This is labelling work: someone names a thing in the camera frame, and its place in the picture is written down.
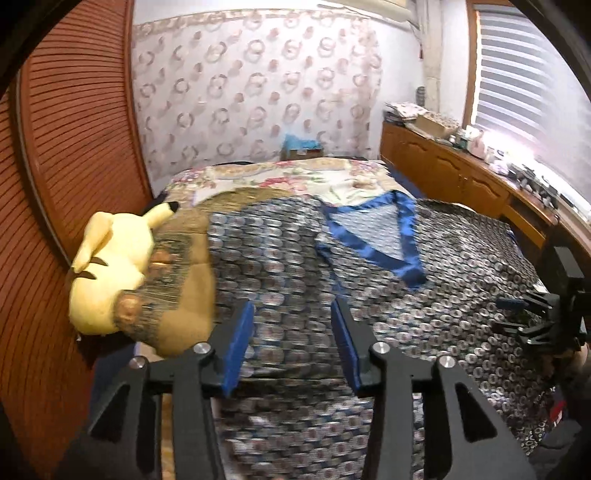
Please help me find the navy patterned satin pajama top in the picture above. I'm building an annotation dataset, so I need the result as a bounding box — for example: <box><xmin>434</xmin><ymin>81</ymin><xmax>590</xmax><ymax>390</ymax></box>
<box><xmin>207</xmin><ymin>192</ymin><xmax>550</xmax><ymax>479</ymax></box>

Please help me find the olive gold patterned cushion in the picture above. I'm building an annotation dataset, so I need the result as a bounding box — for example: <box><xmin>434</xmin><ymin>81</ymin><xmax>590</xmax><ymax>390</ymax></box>
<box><xmin>113</xmin><ymin>187</ymin><xmax>290</xmax><ymax>357</ymax></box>

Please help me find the pink kettle on sideboard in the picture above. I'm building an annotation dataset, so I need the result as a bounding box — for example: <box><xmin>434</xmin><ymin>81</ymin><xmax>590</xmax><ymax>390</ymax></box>
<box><xmin>468</xmin><ymin>131</ymin><xmax>488</xmax><ymax>160</ymax></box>

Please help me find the wooden sideboard cabinet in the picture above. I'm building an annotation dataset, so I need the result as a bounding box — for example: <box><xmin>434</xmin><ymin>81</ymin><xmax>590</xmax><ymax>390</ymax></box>
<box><xmin>380</xmin><ymin>122</ymin><xmax>590</xmax><ymax>259</ymax></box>

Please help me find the yellow Pikachu plush toy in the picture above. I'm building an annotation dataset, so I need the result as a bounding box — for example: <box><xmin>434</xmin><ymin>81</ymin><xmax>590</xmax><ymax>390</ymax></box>
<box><xmin>69</xmin><ymin>201</ymin><xmax>179</xmax><ymax>335</ymax></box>

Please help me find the cardboard box on sideboard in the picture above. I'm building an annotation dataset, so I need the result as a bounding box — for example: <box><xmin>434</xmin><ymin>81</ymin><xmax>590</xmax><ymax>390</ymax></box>
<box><xmin>415</xmin><ymin>111</ymin><xmax>460</xmax><ymax>139</ymax></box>

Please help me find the white zebra window blind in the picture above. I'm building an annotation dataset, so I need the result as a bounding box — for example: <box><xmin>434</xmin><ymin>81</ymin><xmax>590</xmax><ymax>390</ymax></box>
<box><xmin>472</xmin><ymin>4</ymin><xmax>590</xmax><ymax>199</ymax></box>

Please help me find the floral beige bed cover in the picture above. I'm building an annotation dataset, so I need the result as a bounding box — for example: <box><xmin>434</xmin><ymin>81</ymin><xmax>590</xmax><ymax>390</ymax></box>
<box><xmin>164</xmin><ymin>157</ymin><xmax>412</xmax><ymax>207</ymax></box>

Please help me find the brown louvered wardrobe door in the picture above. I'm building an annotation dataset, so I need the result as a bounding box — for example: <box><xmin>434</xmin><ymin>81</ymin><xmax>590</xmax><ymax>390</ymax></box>
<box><xmin>1</xmin><ymin>1</ymin><xmax>152</xmax><ymax>479</ymax></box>

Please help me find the teal item on cardboard box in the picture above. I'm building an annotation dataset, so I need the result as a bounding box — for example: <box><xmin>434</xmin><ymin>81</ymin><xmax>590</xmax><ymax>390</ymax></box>
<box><xmin>280</xmin><ymin>134</ymin><xmax>324</xmax><ymax>161</ymax></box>

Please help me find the beige tied window curtain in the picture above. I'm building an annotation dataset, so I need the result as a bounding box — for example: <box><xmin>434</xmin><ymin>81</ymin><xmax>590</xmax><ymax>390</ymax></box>
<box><xmin>417</xmin><ymin>0</ymin><xmax>443</xmax><ymax>112</ymax></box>

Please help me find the pink circle patterned curtain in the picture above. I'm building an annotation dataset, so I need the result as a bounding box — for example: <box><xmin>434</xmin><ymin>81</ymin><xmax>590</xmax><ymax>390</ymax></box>
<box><xmin>132</xmin><ymin>10</ymin><xmax>382</xmax><ymax>190</ymax></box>

